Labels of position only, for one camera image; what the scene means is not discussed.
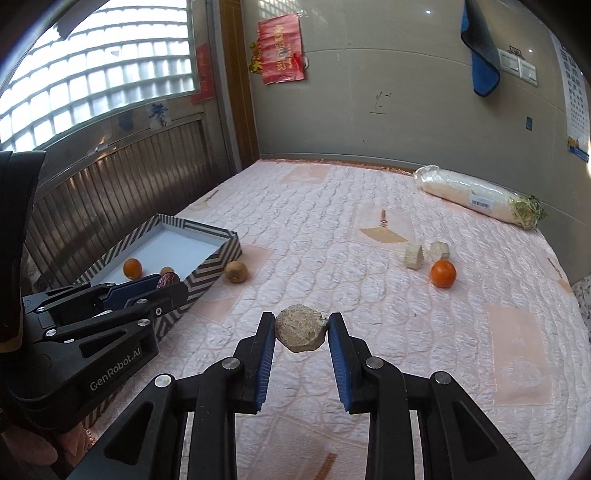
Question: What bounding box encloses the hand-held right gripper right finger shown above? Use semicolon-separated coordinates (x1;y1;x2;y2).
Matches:
327;312;548;480

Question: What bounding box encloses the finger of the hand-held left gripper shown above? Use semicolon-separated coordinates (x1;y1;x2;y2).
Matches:
22;275;161;326
44;282;189;344

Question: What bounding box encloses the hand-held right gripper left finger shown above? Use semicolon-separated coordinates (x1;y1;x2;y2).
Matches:
65;311;277;480

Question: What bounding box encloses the large beige yam chunk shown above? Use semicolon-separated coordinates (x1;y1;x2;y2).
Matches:
274;304;329;354

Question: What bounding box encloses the striped cardboard box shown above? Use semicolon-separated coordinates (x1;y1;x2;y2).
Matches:
74;213;243;432

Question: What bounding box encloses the person's left hand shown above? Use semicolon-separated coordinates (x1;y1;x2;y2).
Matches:
0;422;58;468

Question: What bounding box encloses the pink quilted bedspread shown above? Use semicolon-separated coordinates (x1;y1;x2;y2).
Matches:
60;159;589;480

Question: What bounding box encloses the blue flower sticker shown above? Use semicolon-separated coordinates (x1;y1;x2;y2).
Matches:
148;102;171;129

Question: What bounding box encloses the plastic-wrapped napa cabbage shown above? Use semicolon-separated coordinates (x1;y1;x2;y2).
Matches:
413;165;548;230

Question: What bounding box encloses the red paper strip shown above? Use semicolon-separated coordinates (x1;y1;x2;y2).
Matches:
191;43;216;104

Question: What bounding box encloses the glass block window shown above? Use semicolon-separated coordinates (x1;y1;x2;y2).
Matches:
0;0;195;153

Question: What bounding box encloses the blue hanging cloth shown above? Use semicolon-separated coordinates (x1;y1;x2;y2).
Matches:
460;0;502;97

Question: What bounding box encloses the brown slatted wall panel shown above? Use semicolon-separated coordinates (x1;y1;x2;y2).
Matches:
23;113;232;296

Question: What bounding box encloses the wooden door frame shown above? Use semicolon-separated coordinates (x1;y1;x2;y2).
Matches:
219;0;262;174

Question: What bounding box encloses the red hanging wall decoration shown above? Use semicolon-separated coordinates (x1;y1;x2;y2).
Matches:
248;13;308;85

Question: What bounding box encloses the wall calendar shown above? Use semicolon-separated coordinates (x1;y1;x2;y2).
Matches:
551;32;591;163

